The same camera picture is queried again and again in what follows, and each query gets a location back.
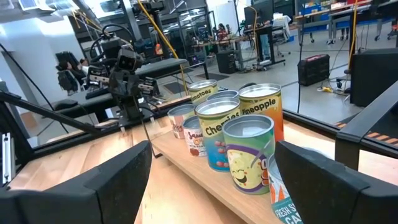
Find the person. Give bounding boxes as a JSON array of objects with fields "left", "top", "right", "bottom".
[
  {"left": 216, "top": 22, "right": 229, "bottom": 43},
  {"left": 57, "top": 58, "right": 91, "bottom": 94}
]

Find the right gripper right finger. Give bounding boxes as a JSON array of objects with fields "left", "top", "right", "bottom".
[{"left": 275, "top": 140, "right": 398, "bottom": 224}]

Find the grey desk top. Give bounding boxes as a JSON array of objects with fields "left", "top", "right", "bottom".
[{"left": 135, "top": 57, "right": 190, "bottom": 80}]

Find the green can purple ring face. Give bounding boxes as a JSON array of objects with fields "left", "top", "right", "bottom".
[{"left": 222, "top": 114, "right": 276, "bottom": 195}]

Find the black cable on table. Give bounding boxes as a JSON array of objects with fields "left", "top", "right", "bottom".
[{"left": 136, "top": 102, "right": 163, "bottom": 159}]

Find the wooden workbench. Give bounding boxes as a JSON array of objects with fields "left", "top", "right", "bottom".
[{"left": 191, "top": 30, "right": 249, "bottom": 50}]

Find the black frame post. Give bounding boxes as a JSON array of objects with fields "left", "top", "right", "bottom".
[{"left": 0, "top": 80, "right": 35, "bottom": 187}]

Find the blue storage bin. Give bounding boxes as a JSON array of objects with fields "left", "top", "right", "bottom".
[{"left": 298, "top": 3, "right": 331, "bottom": 17}]

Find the dark floor mat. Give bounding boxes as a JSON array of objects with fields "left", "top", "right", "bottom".
[
  {"left": 163, "top": 81, "right": 187, "bottom": 95},
  {"left": 195, "top": 72, "right": 230, "bottom": 82}
]

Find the black standing desk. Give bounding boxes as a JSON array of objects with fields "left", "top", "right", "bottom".
[{"left": 243, "top": 24, "right": 287, "bottom": 72}]

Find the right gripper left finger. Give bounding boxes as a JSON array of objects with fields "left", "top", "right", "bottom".
[{"left": 0, "top": 140, "right": 153, "bottom": 224}]

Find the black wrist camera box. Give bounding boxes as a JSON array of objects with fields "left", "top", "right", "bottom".
[{"left": 116, "top": 48, "right": 138, "bottom": 72}]

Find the large black box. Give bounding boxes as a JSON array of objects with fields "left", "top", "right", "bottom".
[{"left": 350, "top": 47, "right": 398, "bottom": 108}]

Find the yellow cable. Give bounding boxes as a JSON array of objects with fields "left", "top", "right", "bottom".
[
  {"left": 347, "top": 0, "right": 359, "bottom": 72},
  {"left": 248, "top": 4, "right": 259, "bottom": 55},
  {"left": 136, "top": 0, "right": 190, "bottom": 96}
]

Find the aluminium bracket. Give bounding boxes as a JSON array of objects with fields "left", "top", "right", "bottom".
[{"left": 1, "top": 132, "right": 14, "bottom": 185}]

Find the black monitor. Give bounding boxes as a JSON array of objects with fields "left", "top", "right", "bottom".
[{"left": 244, "top": 0, "right": 275, "bottom": 27}]

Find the carrots can white teal label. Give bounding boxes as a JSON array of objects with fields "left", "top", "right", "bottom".
[{"left": 267, "top": 152, "right": 304, "bottom": 224}]

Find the black diagonal frame brace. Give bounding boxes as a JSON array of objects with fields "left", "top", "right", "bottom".
[{"left": 0, "top": 90, "right": 102, "bottom": 136}]

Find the black table edge rail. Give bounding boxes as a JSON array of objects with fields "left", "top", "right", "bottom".
[{"left": 29, "top": 95, "right": 398, "bottom": 158}]

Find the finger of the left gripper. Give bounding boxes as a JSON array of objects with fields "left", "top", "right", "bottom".
[
  {"left": 124, "top": 73, "right": 140, "bottom": 95},
  {"left": 109, "top": 70, "right": 126, "bottom": 94}
]

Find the black office chair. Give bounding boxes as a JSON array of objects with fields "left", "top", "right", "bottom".
[{"left": 55, "top": 50, "right": 78, "bottom": 72}]

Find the pineapple can orange label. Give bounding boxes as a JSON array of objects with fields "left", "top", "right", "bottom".
[{"left": 238, "top": 83, "right": 284, "bottom": 142}]

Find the black computer tower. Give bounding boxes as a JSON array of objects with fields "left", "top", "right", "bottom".
[{"left": 216, "top": 49, "right": 238, "bottom": 75}]

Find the black equipment case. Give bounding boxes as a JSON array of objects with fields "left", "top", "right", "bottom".
[{"left": 297, "top": 54, "right": 331, "bottom": 87}]

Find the cherries can yellow blue label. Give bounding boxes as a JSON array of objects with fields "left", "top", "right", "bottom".
[{"left": 195, "top": 97, "right": 242, "bottom": 172}]

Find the tomatoes can yellow label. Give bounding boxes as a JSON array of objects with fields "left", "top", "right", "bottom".
[{"left": 188, "top": 79, "right": 219, "bottom": 106}]

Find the short sausage meatballs can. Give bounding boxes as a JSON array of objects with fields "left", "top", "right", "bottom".
[{"left": 182, "top": 115, "right": 208, "bottom": 157}]

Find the black keyboard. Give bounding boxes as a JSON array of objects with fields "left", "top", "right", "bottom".
[{"left": 85, "top": 88, "right": 109, "bottom": 100}]

